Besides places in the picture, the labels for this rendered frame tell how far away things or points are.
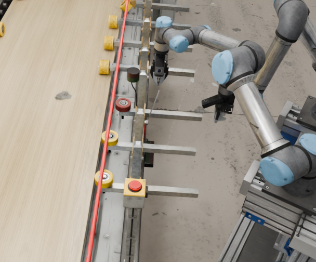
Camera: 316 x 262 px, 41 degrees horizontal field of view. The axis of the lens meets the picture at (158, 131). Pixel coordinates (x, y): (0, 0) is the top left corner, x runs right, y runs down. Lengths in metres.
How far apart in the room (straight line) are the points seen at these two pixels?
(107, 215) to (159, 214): 0.83
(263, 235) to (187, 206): 0.57
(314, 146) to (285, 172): 0.17
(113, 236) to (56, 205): 0.36
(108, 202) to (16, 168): 0.48
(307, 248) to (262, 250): 0.83
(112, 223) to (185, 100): 1.90
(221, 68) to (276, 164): 0.40
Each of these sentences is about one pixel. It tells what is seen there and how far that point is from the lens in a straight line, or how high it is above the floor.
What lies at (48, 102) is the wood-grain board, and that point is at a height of 0.90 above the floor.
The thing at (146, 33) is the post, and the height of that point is 1.06.
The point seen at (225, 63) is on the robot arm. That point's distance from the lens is 1.57.
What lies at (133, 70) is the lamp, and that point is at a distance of 2.01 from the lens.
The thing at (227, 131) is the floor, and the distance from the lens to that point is 3.48.
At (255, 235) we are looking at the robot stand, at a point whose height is 0.21.
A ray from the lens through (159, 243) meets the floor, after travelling 2.72.
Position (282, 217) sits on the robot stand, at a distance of 1.88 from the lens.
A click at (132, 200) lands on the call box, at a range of 1.39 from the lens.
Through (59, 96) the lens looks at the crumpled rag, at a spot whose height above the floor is 0.91.
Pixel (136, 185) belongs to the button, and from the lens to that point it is 1.38.
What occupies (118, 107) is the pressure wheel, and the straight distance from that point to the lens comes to 2.16.
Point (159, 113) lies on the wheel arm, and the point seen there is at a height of 0.86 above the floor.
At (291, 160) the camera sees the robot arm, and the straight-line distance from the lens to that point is 1.55.
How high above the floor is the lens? 2.30
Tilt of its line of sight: 43 degrees down
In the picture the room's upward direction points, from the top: 7 degrees clockwise
